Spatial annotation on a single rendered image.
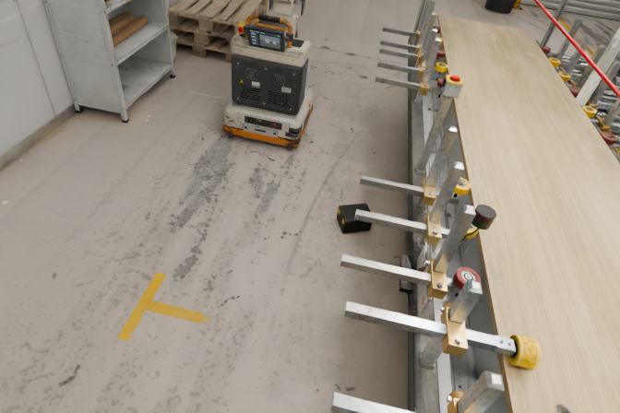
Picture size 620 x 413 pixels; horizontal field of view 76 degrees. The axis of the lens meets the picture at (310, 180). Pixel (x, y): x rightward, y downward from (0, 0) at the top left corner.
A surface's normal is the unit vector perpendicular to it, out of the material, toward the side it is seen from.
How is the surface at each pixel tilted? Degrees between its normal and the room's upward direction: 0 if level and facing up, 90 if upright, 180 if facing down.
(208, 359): 0
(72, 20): 90
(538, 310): 0
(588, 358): 0
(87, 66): 90
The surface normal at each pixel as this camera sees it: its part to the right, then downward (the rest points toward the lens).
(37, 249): 0.11, -0.76
